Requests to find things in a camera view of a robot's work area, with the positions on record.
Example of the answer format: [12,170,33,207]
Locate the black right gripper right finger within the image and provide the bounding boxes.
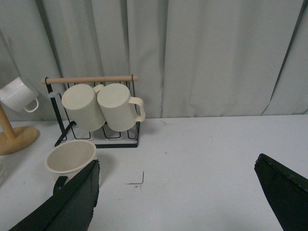
[254,154,308,231]

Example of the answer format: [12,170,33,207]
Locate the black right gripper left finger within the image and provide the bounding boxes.
[11,160,100,231]

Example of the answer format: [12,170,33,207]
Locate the cream mug with black handle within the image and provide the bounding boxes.
[45,140,101,194]

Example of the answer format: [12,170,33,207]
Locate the wooden mug tree stand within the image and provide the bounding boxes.
[0,105,39,155]

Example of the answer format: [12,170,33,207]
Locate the cream ribbed mug left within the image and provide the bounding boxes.
[62,84,106,132]

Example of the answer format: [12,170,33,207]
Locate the cream ribbed mug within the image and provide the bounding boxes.
[97,83,146,132]
[62,84,106,132]

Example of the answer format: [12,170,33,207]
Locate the cream ribbed mug right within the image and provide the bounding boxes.
[97,83,146,132]

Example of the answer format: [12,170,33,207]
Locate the white glossy mug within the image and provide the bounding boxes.
[0,77,39,113]

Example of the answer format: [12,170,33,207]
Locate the grey curtain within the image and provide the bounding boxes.
[0,0,308,121]

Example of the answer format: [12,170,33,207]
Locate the black wire mug rack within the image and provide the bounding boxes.
[41,75,140,149]

